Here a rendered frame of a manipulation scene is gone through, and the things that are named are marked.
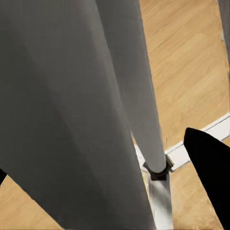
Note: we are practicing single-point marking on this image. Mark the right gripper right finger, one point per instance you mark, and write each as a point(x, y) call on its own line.
point(211, 159)

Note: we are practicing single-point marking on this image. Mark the camera tripod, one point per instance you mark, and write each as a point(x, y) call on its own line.
point(78, 114)

